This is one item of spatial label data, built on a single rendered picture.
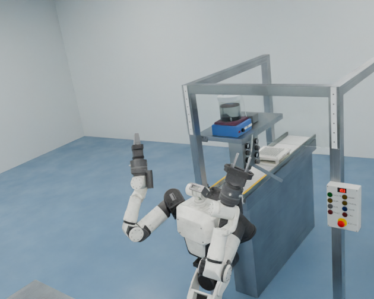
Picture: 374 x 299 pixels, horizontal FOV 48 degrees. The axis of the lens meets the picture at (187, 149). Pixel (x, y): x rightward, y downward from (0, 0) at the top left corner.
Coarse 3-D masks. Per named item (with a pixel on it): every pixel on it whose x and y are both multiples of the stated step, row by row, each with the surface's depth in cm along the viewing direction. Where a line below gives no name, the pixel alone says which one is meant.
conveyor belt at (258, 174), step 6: (276, 144) 383; (282, 144) 381; (288, 144) 379; (252, 168) 337; (264, 168) 334; (270, 168) 333; (258, 174) 325; (264, 174) 323; (246, 180) 318; (252, 180) 316; (246, 186) 308
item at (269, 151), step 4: (264, 148) 354; (268, 148) 353; (272, 148) 351; (276, 148) 350; (260, 152) 346; (264, 152) 345; (268, 152) 343; (272, 152) 343; (276, 152) 342; (280, 152) 342; (272, 156) 337; (264, 160) 344
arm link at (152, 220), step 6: (156, 210) 224; (150, 216) 223; (156, 216) 222; (162, 216) 223; (138, 222) 223; (144, 222) 221; (150, 222) 221; (156, 222) 222; (162, 222) 225; (132, 228) 215; (138, 228) 216; (144, 228) 218; (150, 228) 221; (132, 234) 215; (138, 234) 216; (144, 234) 218; (150, 234) 221; (132, 240) 215; (138, 240) 217
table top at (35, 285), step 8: (24, 288) 232; (32, 288) 231; (40, 288) 230; (48, 288) 229; (16, 296) 227; (24, 296) 226; (32, 296) 225; (40, 296) 224; (48, 296) 223; (56, 296) 222; (64, 296) 221
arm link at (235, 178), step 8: (224, 168) 174; (232, 168) 172; (240, 168) 175; (232, 176) 172; (240, 176) 171; (248, 176) 171; (224, 184) 175; (232, 184) 173; (240, 184) 172; (224, 192) 174; (232, 192) 172; (240, 192) 173
